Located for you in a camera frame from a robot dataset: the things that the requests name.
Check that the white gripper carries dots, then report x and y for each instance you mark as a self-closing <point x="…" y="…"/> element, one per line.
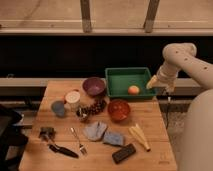
<point x="165" y="75"/>

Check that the dark grape bunch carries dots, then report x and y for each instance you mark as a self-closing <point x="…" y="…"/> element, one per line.
<point x="95" y="108"/>

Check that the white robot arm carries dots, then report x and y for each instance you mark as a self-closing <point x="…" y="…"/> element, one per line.
<point x="197" y="141"/>

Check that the small metal cup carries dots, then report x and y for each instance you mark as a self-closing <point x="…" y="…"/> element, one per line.
<point x="81" y="115"/>

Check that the white paper cup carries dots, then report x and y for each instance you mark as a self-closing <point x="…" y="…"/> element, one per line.
<point x="73" y="99"/>

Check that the blue grey small cup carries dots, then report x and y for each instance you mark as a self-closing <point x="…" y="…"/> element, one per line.
<point x="58" y="108"/>

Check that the orange peach fruit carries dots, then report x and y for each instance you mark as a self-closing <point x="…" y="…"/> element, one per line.
<point x="133" y="90"/>

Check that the green plastic bin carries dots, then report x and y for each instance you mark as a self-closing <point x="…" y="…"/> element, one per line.
<point x="118" y="81"/>

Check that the red-orange bowl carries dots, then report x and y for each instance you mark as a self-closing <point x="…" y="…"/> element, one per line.
<point x="118" y="110"/>

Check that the yellow banana toy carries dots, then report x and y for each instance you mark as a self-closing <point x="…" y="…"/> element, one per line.
<point x="137" y="132"/>

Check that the purple bowl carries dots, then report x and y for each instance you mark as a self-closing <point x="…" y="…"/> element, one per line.
<point x="94" y="86"/>

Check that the blue sponge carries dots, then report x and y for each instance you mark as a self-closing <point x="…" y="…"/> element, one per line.
<point x="113" y="138"/>

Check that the grey blue cloth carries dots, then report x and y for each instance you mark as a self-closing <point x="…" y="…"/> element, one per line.
<point x="95" y="131"/>

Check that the black rectangular block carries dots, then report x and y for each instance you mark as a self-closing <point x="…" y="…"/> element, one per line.
<point x="123" y="153"/>

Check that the silver fork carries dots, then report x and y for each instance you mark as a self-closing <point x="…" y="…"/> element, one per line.
<point x="81" y="146"/>

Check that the grey metal clip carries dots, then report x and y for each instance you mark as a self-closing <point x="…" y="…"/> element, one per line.
<point x="47" y="133"/>

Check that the black chair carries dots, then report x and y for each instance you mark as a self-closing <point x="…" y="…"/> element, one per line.
<point x="12" y="140"/>

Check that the black handled knife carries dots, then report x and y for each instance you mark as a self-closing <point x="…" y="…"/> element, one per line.
<point x="63" y="150"/>

